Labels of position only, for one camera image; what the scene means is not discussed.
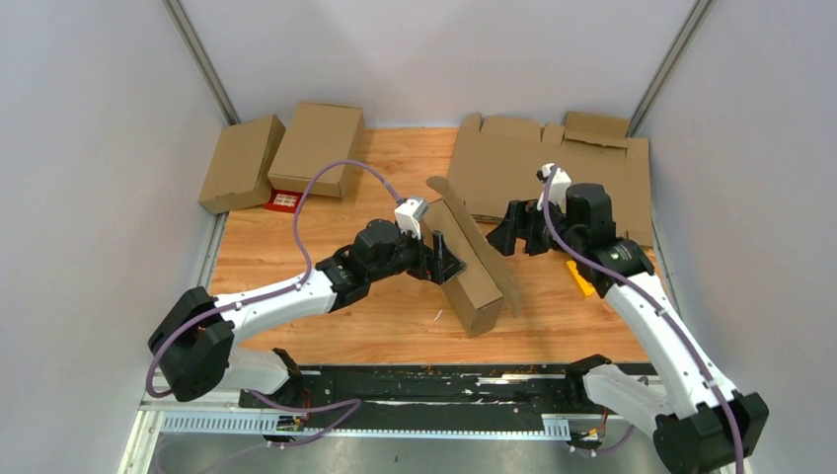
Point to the folded cardboard box left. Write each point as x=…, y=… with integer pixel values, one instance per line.
x=237, y=175

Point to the folded cardboard box right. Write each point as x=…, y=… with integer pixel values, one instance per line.
x=318, y=135

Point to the red card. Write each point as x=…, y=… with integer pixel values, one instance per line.
x=283, y=201

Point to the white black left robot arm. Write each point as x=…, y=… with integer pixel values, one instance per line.
x=195, y=345

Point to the yellow plastic triangle tool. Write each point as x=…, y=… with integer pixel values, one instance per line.
x=585, y=288

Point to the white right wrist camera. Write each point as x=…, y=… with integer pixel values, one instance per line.
x=556, y=182

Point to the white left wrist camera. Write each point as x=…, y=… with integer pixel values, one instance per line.
x=409, y=214

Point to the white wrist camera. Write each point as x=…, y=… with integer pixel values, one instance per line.
x=556, y=182
x=409, y=214

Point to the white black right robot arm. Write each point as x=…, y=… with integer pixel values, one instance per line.
x=700, y=422

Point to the black metal base rail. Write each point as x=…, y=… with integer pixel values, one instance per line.
x=494, y=402

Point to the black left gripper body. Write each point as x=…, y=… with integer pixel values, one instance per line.
x=412, y=258

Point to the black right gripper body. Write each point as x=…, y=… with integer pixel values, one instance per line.
x=538, y=235

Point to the brown cardboard box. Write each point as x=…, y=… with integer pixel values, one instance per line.
x=485, y=287

